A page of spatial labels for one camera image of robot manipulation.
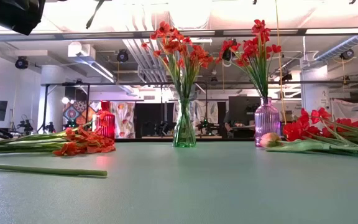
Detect small orange flower bunch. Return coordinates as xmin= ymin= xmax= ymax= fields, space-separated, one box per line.
xmin=0 ymin=133 xmax=111 ymax=157

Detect red ribbed glass vase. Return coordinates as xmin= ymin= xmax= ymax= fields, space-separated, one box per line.
xmin=94 ymin=100 xmax=117 ymax=141

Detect orange artificial flower bunch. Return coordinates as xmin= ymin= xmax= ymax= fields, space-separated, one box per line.
xmin=140 ymin=21 xmax=214 ymax=103
xmin=0 ymin=110 xmax=117 ymax=153

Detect green glass vase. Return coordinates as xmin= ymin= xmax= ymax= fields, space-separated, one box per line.
xmin=172 ymin=98 xmax=198 ymax=149

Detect purple ribbed glass vase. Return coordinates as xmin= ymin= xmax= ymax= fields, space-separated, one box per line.
xmin=254 ymin=96 xmax=282 ymax=148

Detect black ceiling lamp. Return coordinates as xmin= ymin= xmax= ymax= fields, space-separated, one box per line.
xmin=116 ymin=49 xmax=129 ymax=63
xmin=14 ymin=55 xmax=29 ymax=70
xmin=340 ymin=49 xmax=356 ymax=60

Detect white ceiling unit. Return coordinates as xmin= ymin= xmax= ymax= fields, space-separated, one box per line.
xmin=67 ymin=41 xmax=96 ymax=58

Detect colourful patterned fabric panel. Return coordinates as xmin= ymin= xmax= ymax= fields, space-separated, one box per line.
xmin=62 ymin=101 xmax=98 ymax=128

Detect white ceiling ducts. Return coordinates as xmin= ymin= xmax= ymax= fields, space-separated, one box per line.
xmin=121 ymin=12 xmax=171 ymax=84

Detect white floral fabric panel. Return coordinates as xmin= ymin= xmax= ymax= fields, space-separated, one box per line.
xmin=110 ymin=101 xmax=136 ymax=139

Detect green table mat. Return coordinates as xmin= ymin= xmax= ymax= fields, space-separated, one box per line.
xmin=0 ymin=127 xmax=358 ymax=224

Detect person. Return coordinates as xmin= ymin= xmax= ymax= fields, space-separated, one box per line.
xmin=223 ymin=111 xmax=241 ymax=138

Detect dark background monitor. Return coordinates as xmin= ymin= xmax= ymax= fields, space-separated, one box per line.
xmin=228 ymin=95 xmax=262 ymax=123

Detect white pillar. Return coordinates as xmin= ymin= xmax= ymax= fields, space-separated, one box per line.
xmin=301 ymin=67 xmax=331 ymax=131

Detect grey overhead frame bar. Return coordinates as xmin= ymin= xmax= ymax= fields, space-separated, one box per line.
xmin=0 ymin=27 xmax=358 ymax=43

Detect black background gantry frame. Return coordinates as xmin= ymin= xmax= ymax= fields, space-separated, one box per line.
xmin=40 ymin=81 xmax=358 ymax=138

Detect silver ventilation duct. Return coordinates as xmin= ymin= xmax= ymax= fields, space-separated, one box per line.
xmin=314 ymin=34 xmax=358 ymax=62

